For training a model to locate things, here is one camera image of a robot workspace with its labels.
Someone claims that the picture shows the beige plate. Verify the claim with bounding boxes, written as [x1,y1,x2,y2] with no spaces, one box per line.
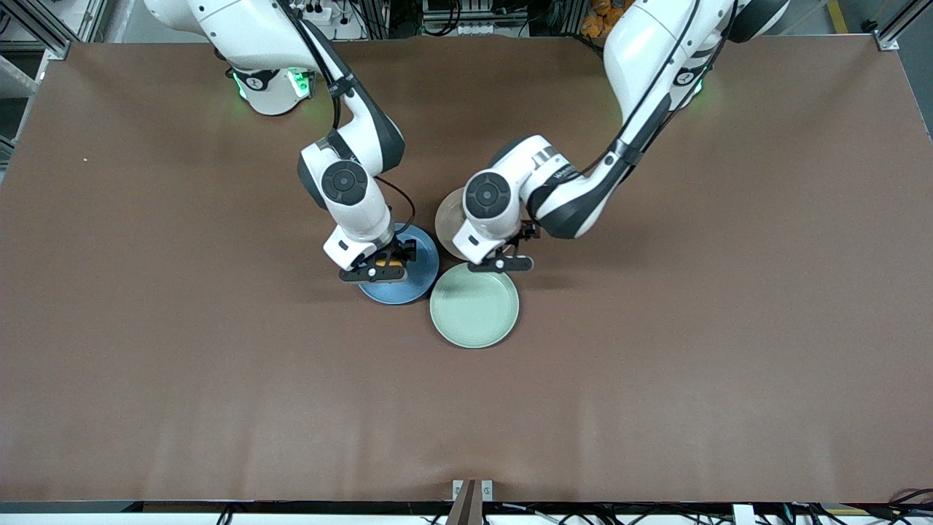
[434,187,468,260]

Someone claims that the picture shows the metal table edge bracket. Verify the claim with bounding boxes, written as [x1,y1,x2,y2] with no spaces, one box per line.
[446,478,495,525]

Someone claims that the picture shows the white power strip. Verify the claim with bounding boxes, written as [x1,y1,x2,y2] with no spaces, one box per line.
[292,0,336,24]

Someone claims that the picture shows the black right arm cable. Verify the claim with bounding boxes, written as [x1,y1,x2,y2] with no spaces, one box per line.
[277,0,418,238]

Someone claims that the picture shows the pale green plate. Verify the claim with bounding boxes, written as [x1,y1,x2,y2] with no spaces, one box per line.
[429,262,520,349]

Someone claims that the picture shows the bag of orange items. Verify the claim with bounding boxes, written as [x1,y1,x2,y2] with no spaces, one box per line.
[580,0,633,39]

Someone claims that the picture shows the blue plate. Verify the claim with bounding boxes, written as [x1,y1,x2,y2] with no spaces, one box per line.
[356,222,441,306]

